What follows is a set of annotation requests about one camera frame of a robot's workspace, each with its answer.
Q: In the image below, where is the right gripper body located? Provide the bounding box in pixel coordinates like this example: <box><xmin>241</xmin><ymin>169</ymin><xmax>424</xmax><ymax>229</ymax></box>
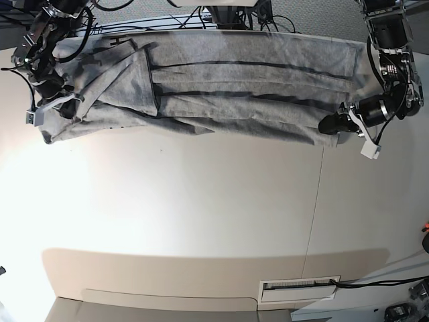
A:
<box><xmin>35</xmin><ymin>93</ymin><xmax>84</xmax><ymax>119</ymax></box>

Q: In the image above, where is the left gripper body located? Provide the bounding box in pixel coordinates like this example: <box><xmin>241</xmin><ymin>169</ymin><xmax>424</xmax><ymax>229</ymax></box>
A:
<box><xmin>318</xmin><ymin>102</ymin><xmax>382</xmax><ymax>137</ymax></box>

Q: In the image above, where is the grey T-shirt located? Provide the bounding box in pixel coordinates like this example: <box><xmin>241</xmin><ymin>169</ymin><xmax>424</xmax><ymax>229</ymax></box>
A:
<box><xmin>40</xmin><ymin>31</ymin><xmax>365</xmax><ymax>146</ymax></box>

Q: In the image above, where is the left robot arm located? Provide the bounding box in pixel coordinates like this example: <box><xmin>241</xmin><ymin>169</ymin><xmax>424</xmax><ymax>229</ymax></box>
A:
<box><xmin>318</xmin><ymin>1</ymin><xmax>424</xmax><ymax>148</ymax></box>

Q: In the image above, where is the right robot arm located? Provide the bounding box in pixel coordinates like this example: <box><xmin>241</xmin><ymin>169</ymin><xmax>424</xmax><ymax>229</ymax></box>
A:
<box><xmin>1</xmin><ymin>1</ymin><xmax>93</xmax><ymax>127</ymax></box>

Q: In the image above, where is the black device bottom right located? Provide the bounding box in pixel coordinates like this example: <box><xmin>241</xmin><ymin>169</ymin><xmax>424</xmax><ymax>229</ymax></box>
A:
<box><xmin>384</xmin><ymin>303</ymin><xmax>413</xmax><ymax>322</ymax></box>

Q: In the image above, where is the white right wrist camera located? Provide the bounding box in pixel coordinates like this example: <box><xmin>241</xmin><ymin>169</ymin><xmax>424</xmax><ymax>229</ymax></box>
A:
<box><xmin>25</xmin><ymin>109</ymin><xmax>44</xmax><ymax>127</ymax></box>

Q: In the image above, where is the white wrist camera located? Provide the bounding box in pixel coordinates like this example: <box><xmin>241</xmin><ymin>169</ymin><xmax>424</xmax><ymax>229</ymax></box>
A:
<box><xmin>25</xmin><ymin>109</ymin><xmax>44</xmax><ymax>127</ymax></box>
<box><xmin>361</xmin><ymin>141</ymin><xmax>381</xmax><ymax>160</ymax></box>

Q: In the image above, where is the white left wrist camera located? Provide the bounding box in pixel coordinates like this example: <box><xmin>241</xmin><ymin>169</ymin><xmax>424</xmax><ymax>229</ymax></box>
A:
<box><xmin>361</xmin><ymin>141</ymin><xmax>381</xmax><ymax>160</ymax></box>

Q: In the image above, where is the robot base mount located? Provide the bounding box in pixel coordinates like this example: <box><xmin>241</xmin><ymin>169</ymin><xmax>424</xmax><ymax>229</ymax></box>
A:
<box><xmin>206</xmin><ymin>6</ymin><xmax>260</xmax><ymax>30</ymax></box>

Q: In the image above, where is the black cable at grommet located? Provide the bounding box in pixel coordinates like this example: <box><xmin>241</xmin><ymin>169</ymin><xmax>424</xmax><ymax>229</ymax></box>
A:
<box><xmin>314</xmin><ymin>276</ymin><xmax>429</xmax><ymax>290</ymax></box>

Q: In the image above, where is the white table cable grommet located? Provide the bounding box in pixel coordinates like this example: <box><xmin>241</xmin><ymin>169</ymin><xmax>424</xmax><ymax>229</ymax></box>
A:
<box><xmin>257</xmin><ymin>276</ymin><xmax>341</xmax><ymax>305</ymax></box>

